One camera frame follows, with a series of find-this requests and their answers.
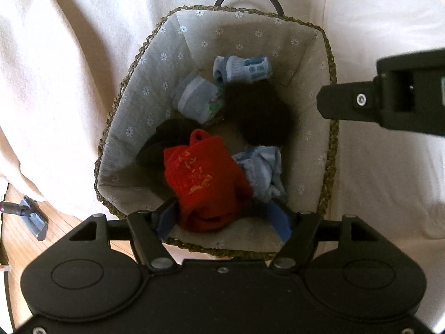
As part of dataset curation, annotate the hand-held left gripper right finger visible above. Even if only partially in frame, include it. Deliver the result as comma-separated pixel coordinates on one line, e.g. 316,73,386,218
267,203,380,272

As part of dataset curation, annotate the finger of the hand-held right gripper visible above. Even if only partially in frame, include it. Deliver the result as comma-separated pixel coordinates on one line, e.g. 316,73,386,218
317,78,381,123

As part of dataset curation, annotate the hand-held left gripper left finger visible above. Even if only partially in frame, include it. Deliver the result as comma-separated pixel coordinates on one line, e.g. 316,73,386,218
68,198,181,272

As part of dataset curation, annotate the light blue ribbed sock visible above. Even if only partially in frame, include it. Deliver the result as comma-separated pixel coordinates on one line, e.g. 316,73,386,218
231,145,288,204

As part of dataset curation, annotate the red sock bundle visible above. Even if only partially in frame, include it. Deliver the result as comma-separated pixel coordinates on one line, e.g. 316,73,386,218
163,129,254,233

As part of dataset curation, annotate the black sock bundle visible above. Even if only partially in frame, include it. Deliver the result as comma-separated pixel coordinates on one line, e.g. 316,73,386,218
221,81,293,147

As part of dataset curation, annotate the woven basket with floral lining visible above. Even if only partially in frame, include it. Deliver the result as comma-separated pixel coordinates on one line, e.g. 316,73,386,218
93,0,339,261

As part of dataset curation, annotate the blue white striped sock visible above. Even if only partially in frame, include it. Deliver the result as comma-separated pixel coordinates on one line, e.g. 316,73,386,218
213,55,272,84

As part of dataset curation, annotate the light blue sock green print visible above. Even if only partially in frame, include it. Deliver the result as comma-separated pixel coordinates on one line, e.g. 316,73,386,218
173,74,225,124

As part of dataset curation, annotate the grey floor tool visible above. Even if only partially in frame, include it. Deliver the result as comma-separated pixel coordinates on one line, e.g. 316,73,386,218
0,196,48,242

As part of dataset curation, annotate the cream blanket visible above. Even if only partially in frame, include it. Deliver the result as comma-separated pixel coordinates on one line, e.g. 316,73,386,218
0,0,445,261

